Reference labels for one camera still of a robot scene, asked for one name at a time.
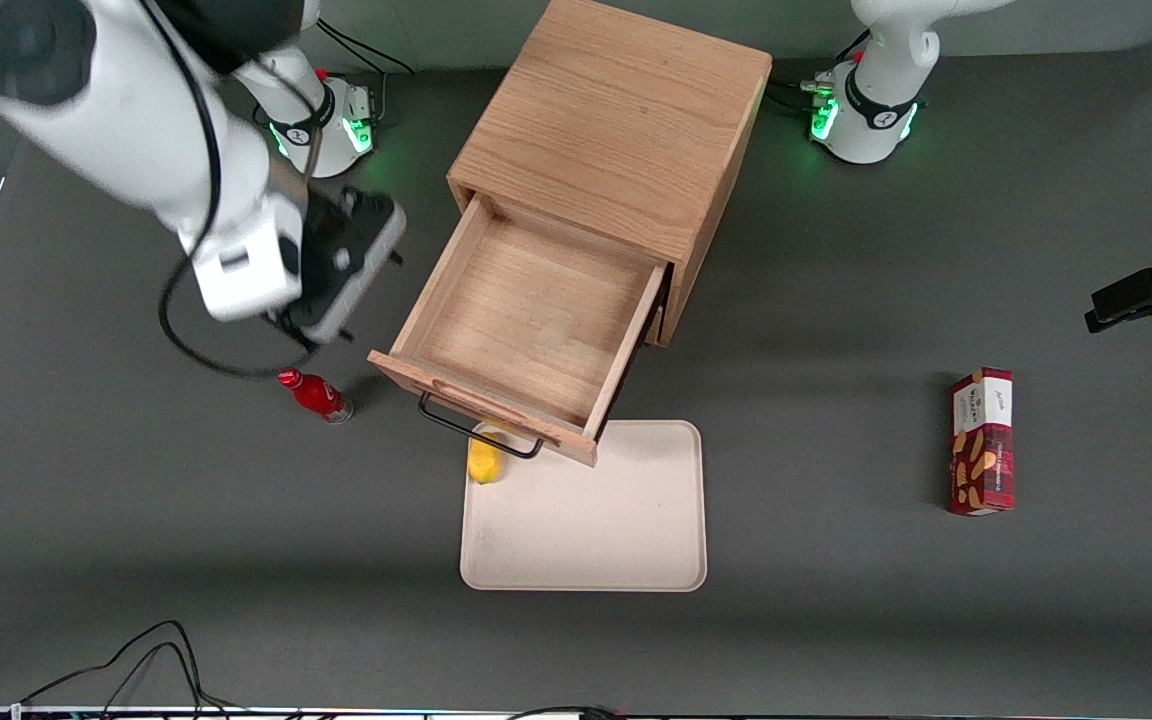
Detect red plaid cookie box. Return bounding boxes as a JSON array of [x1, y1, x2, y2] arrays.
[[946, 367, 1016, 517]]

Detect yellow lemon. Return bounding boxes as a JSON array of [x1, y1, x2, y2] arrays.
[[467, 424, 508, 486]]

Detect black floor cable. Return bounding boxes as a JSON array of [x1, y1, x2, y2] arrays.
[[71, 641, 247, 717], [20, 619, 237, 717]]

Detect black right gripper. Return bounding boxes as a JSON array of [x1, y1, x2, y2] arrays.
[[284, 187, 397, 329]]

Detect black left base cables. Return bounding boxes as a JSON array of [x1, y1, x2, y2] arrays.
[[769, 30, 873, 117]]

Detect beige plastic tray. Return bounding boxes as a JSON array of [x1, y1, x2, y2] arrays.
[[459, 419, 709, 593]]

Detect oak wooden drawer cabinet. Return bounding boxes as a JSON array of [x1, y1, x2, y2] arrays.
[[446, 0, 775, 349]]

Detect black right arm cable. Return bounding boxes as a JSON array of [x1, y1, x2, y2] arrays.
[[134, 0, 323, 382]]

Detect small red bottle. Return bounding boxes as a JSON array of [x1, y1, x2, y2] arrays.
[[278, 366, 355, 425]]

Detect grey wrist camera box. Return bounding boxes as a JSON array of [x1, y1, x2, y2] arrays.
[[300, 202, 409, 348]]

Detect black right base cable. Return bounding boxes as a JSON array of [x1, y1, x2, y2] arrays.
[[316, 18, 417, 129]]

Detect black metal drawer handle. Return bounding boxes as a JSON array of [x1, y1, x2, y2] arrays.
[[417, 391, 546, 462]]

